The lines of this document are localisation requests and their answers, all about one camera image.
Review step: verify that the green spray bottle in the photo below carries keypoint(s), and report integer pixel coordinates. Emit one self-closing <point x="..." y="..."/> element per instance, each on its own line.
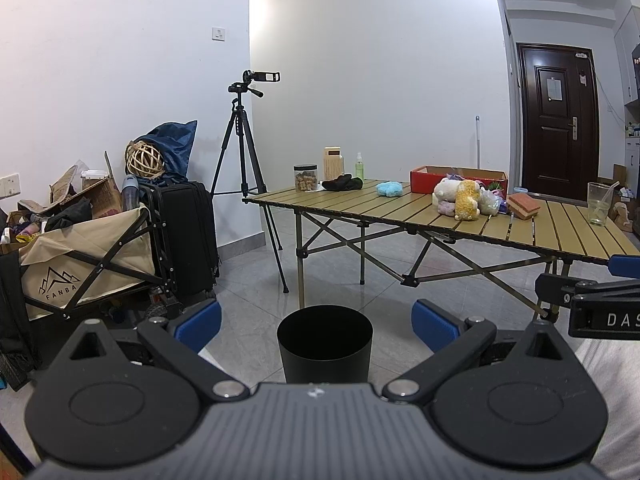
<point x="359" y="167"/>

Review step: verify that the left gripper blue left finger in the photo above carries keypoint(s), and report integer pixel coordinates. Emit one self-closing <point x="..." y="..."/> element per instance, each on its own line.
<point x="197" y="325"/>

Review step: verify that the black suitcase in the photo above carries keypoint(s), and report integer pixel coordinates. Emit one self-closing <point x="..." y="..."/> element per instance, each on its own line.
<point x="183" y="237"/>

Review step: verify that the wooden box container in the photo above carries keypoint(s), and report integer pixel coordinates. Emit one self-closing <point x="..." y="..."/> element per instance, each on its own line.
<point x="333" y="163"/>

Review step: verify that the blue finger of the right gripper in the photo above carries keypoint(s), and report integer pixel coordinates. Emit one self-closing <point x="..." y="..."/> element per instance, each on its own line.
<point x="625" y="266"/>

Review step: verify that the yellow plush toy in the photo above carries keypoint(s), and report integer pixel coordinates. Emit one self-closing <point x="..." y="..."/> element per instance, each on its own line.
<point x="467" y="197"/>

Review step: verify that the black camera tripod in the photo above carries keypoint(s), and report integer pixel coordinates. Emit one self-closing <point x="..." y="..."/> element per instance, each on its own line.
<point x="252" y="181"/>

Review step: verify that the pink sponge block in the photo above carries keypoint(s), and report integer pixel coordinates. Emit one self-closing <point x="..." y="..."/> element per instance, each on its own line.
<point x="522" y="205"/>

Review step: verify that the woven rattan ball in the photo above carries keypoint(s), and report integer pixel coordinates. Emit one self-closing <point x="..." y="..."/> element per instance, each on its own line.
<point x="143" y="160"/>

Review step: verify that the dark brown door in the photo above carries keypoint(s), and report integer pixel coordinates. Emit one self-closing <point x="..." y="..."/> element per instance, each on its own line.
<point x="561" y="128"/>

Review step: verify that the black trash bin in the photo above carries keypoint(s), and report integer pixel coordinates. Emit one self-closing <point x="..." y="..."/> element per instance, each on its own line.
<point x="325" y="344"/>

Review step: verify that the blue bag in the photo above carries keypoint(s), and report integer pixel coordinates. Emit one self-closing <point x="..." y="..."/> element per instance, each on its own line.
<point x="174" y="141"/>

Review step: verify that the light blue plush toy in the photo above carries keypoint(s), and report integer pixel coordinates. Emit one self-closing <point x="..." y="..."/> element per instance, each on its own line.
<point x="389" y="189"/>

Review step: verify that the clear glass cup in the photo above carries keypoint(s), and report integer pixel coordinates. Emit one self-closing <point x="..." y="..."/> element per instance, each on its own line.
<point x="599" y="198"/>

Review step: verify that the red cardboard box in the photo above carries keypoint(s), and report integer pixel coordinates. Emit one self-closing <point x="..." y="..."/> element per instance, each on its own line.
<point x="423" y="180"/>

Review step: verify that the black cloth bundle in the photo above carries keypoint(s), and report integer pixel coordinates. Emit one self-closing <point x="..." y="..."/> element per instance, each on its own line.
<point x="345" y="182"/>

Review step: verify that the beige folding wagon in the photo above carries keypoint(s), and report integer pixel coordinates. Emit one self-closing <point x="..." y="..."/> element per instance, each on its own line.
<point x="67" y="269"/>

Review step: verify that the glass snack jar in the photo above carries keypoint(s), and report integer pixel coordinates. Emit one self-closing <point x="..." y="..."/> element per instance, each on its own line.
<point x="306" y="178"/>

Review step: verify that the tan folding slat table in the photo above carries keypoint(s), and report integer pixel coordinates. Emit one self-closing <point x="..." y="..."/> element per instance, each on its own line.
<point x="559" y="235"/>

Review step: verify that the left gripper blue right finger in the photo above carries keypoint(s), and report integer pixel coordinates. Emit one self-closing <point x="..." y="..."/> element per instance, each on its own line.
<point x="434" y="326"/>

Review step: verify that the white plush bunny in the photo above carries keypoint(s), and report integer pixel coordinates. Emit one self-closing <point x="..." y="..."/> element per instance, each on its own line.
<point x="444" y="196"/>

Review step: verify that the camcorder on tripod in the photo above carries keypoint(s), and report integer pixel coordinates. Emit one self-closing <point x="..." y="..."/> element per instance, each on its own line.
<point x="250" y="76"/>

